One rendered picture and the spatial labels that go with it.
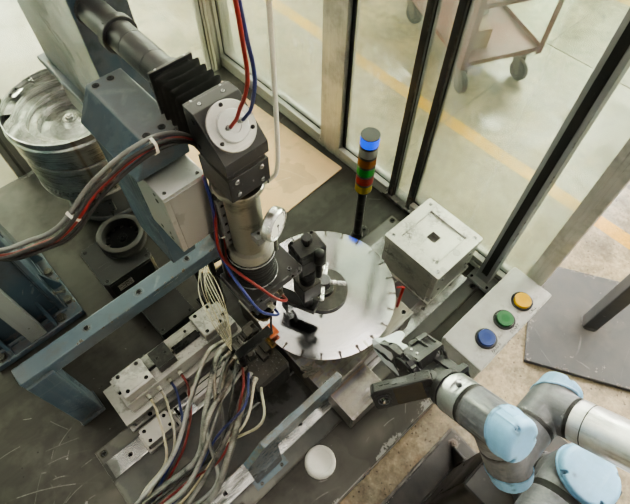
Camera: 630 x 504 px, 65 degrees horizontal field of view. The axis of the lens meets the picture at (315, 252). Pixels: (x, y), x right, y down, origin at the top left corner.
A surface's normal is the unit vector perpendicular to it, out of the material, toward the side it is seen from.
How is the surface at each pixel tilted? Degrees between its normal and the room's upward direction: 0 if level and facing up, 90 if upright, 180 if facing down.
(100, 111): 59
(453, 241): 0
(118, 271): 0
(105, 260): 0
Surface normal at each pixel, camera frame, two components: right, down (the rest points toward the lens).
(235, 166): 0.68, 0.63
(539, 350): 0.00, -0.53
